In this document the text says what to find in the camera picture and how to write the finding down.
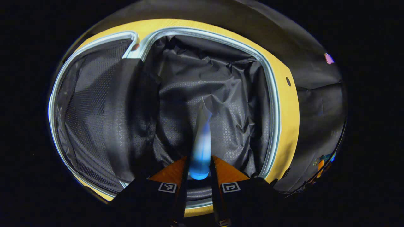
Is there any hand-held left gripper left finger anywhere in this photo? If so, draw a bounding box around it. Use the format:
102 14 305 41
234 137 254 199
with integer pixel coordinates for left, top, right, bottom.
109 156 190 227

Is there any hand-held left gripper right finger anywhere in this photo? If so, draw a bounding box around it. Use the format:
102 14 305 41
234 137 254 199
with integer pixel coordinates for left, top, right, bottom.
210 155 280 227

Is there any white blue squeeze tube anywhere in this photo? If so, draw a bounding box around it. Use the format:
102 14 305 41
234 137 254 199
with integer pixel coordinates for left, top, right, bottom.
189 97 213 180

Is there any pale mint suitcase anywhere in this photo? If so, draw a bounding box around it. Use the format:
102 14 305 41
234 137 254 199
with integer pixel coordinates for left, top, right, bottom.
48 27 281 208

